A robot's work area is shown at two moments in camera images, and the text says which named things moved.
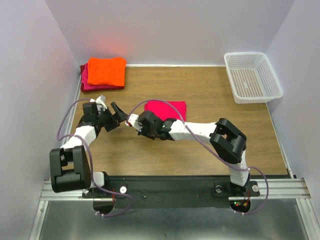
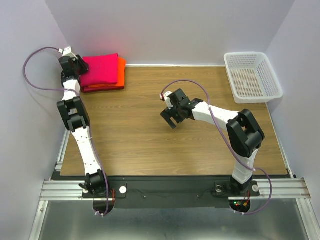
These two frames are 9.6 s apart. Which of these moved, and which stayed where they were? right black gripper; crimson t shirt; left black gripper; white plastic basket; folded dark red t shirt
Moved: left black gripper; crimson t shirt; right black gripper
Stayed: white plastic basket; folded dark red t shirt
